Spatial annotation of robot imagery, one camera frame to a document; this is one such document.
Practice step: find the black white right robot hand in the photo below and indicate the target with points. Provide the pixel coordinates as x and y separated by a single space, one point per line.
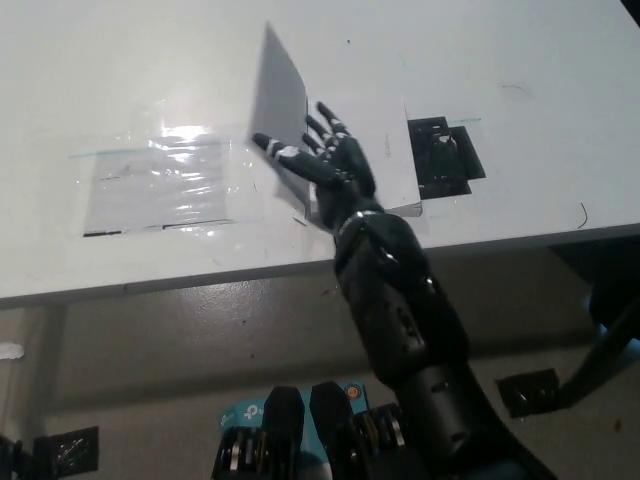
347 170

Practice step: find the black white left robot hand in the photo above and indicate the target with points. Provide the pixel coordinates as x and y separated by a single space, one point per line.
10 462

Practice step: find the grey white softcover book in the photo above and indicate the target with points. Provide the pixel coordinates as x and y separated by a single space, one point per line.
280 100

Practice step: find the black floor marker patch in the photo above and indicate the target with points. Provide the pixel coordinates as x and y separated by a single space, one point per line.
67 447
530 392

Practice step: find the black packaged item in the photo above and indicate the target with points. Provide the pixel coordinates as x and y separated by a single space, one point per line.
447 160

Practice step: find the small white floor scrap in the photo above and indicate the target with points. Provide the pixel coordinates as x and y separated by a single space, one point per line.
10 350

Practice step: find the clear plastic zip bag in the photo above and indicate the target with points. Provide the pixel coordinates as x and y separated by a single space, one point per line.
160 185

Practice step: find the black desk frame leg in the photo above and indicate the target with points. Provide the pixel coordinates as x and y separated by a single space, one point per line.
615 345

